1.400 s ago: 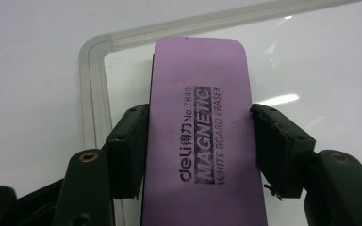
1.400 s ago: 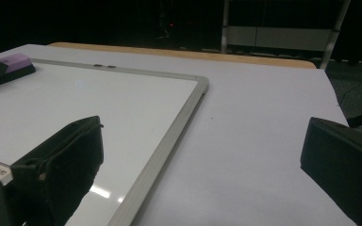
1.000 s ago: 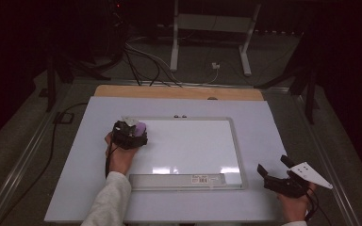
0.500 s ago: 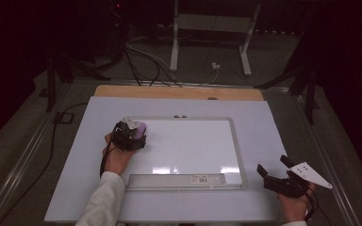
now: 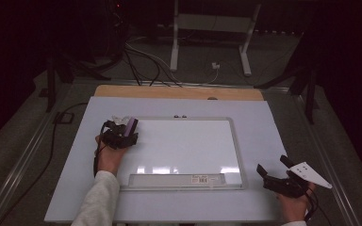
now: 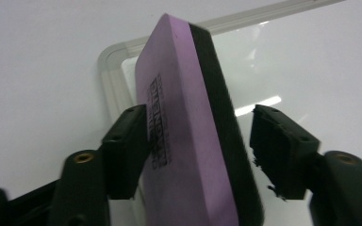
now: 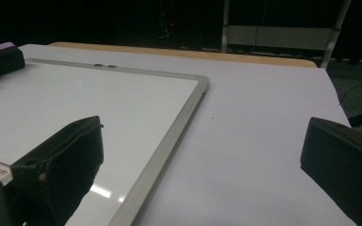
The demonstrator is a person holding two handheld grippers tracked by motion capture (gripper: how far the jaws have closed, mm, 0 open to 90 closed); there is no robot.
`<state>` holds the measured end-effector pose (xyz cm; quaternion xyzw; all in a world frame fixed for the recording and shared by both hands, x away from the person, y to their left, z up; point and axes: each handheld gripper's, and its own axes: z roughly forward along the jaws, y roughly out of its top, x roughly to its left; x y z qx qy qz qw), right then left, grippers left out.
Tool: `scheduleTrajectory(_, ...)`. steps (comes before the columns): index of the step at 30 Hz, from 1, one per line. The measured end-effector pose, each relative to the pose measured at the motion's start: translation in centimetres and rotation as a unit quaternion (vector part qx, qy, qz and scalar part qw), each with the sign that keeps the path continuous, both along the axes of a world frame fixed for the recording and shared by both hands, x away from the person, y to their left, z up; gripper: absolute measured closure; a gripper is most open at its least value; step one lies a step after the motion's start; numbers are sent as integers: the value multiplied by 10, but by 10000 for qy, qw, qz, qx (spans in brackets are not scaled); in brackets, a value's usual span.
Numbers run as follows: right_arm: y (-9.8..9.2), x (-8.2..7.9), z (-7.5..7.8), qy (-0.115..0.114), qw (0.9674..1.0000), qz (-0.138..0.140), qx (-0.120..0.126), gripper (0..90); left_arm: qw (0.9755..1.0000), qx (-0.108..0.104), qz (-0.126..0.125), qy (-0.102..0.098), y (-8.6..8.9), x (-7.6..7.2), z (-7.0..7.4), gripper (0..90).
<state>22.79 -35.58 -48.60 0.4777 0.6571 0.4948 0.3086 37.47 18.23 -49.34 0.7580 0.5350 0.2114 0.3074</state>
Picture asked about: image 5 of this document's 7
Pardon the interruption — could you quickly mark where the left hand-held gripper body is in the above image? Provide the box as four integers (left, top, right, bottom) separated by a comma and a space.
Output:
100, 115, 140, 151

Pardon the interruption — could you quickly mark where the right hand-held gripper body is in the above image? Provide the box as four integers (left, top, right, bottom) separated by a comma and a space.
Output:
262, 161, 334, 200

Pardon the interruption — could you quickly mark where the white whiteboard with silver frame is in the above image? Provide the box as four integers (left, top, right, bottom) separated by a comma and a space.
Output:
108, 116, 248, 192

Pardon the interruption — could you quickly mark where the person's left hand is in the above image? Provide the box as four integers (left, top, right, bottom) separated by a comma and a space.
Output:
94, 134, 128, 177

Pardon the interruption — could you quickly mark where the person's right hand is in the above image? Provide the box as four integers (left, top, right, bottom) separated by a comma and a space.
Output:
275, 183, 317, 222

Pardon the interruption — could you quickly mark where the large white table sheet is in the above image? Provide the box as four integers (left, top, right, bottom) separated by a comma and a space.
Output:
43, 95, 311, 224

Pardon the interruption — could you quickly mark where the black square floor plate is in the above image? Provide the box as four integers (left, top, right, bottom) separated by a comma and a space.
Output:
53, 111, 75, 125

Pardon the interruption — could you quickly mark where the black tripod stand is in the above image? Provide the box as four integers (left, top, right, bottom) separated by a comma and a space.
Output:
254, 61, 321, 125
44, 52, 111, 114

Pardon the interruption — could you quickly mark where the white metal stand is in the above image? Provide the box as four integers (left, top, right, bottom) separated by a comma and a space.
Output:
169, 0, 262, 77

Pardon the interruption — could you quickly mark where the dark equipment rack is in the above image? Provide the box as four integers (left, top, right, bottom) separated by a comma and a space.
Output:
106, 0, 130, 64

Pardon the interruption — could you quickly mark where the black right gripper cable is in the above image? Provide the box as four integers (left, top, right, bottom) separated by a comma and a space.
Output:
304, 190, 321, 222

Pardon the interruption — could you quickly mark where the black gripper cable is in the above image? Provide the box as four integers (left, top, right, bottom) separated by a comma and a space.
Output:
0, 102, 108, 226
304, 190, 321, 222

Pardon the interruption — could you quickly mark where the aluminium frame rail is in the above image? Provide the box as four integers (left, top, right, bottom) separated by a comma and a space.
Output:
289, 89, 362, 226
0, 84, 74, 226

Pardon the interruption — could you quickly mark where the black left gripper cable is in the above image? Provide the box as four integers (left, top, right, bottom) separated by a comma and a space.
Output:
0, 102, 108, 226

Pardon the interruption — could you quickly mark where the black floor cable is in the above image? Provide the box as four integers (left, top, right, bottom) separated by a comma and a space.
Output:
123, 48, 143, 87
127, 46, 184, 89

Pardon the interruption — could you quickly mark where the white floor cable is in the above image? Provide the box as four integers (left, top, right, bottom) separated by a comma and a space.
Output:
125, 41, 221, 86

